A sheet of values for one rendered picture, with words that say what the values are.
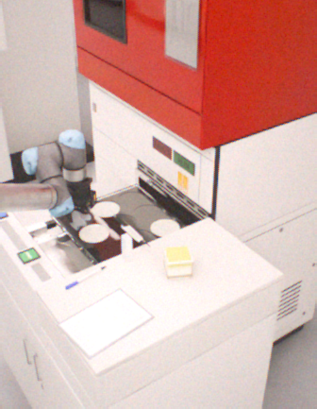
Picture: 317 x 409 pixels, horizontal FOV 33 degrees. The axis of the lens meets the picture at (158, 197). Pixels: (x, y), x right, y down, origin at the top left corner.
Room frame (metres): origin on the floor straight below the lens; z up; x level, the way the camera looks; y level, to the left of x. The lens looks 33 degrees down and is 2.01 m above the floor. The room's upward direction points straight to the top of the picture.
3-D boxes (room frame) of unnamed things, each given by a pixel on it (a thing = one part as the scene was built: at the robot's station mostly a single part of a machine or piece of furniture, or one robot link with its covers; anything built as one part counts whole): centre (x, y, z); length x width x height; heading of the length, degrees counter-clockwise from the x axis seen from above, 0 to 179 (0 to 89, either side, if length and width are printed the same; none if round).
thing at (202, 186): (1.81, 0.05, 1.02); 0.82 x 0.03 x 0.40; 35
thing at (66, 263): (1.36, 0.34, 0.87); 0.36 x 0.08 x 0.03; 35
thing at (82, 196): (1.48, 0.26, 1.05); 0.09 x 0.08 x 0.12; 69
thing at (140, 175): (1.66, -0.04, 0.89); 0.44 x 0.02 x 0.10; 35
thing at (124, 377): (1.15, -0.01, 0.89); 0.62 x 0.35 x 0.14; 125
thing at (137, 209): (1.52, 0.13, 0.90); 0.34 x 0.34 x 0.01; 35
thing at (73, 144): (1.48, 0.27, 1.21); 0.09 x 0.08 x 0.11; 121
